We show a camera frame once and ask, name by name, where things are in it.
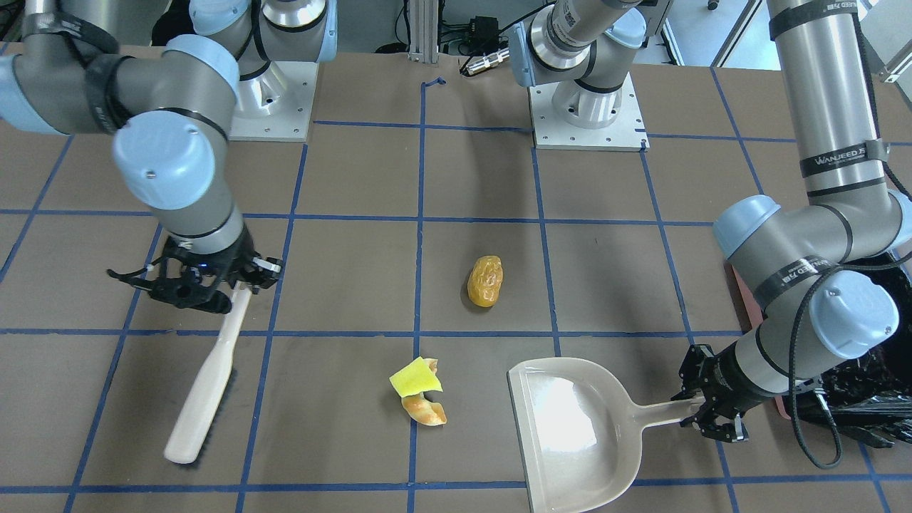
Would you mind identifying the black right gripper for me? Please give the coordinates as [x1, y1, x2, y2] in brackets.
[107, 228, 284, 314]

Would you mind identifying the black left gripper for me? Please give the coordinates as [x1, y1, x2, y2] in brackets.
[671, 345, 773, 444]

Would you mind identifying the beige plastic dustpan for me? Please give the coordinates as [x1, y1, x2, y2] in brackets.
[507, 357, 703, 512]

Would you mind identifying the beige hand brush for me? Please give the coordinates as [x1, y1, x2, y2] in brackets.
[164, 281, 253, 465]

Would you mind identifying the orange peel scrap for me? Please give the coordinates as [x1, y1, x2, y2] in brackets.
[401, 393, 447, 426]

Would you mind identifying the yellow ball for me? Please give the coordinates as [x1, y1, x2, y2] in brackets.
[467, 254, 504, 308]

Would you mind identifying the yellow sponge piece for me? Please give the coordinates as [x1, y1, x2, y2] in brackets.
[390, 357, 443, 398]

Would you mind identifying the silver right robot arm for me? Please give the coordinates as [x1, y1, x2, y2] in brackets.
[2, 1, 338, 314]

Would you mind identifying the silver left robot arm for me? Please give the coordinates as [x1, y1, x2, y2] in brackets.
[672, 1, 910, 442]

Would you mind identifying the bin with black bag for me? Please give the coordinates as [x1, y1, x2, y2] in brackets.
[734, 254, 910, 448]

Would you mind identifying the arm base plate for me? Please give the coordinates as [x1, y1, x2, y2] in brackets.
[228, 61, 320, 143]
[528, 76, 651, 152]

